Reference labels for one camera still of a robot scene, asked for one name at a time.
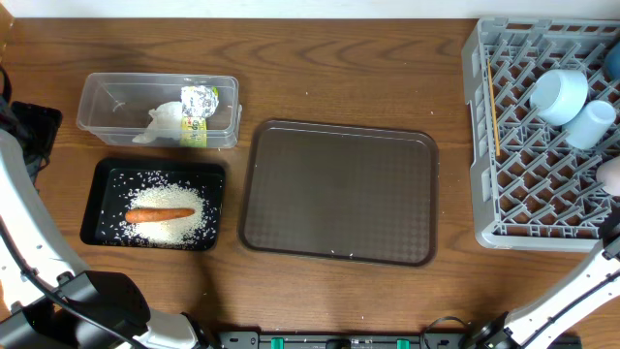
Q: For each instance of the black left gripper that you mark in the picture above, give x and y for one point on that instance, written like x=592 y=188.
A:
x=43 y=123

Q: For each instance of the white tissue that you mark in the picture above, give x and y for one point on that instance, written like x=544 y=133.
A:
x=165 y=123

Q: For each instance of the orange carrot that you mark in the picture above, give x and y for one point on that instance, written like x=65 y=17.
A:
x=149 y=215

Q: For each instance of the yellow snack wrapper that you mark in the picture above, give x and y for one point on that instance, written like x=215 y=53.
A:
x=198 y=103

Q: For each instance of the pile of white rice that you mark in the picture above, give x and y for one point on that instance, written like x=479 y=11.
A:
x=131 y=189

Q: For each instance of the wooden chopstick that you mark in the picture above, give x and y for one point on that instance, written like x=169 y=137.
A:
x=493 y=110

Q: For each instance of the light blue bowl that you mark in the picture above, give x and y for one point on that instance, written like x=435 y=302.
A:
x=559 y=95

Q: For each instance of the dark blue plate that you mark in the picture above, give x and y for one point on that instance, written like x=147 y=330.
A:
x=612 y=62

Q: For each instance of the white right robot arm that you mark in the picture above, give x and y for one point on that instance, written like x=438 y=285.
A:
x=591 y=284

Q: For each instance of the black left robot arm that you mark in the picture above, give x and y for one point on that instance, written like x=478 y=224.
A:
x=55 y=299

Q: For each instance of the grey dishwasher rack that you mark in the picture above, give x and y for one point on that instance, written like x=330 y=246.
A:
x=540 y=193

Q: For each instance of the clear plastic bin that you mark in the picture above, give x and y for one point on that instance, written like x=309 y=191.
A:
x=114 y=106

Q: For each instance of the black plastic bin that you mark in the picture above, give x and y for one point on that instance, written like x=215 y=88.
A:
x=106 y=166

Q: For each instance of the brown serving tray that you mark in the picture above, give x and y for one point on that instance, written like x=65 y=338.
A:
x=341 y=192

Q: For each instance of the light blue cup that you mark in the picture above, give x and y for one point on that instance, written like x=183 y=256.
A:
x=590 y=124

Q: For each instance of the pink cup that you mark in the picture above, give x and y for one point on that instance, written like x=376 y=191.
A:
x=608 y=174

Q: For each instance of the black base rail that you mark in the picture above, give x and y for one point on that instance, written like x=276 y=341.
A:
x=253 y=340

